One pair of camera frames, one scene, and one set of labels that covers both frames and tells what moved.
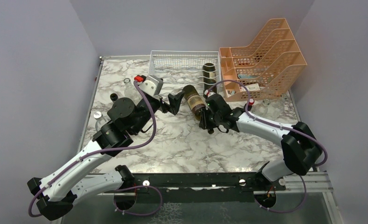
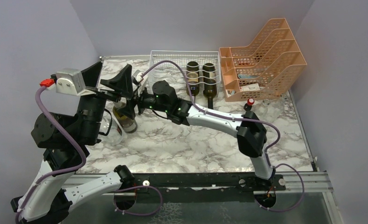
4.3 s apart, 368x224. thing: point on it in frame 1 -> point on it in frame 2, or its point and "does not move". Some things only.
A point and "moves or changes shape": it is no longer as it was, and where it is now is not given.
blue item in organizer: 244,76 does not move
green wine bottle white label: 195,102 moves or changes shape
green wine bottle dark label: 209,77 does not move
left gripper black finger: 175,101 -> 122,83
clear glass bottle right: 273,110 does not move
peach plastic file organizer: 267,67 does not move
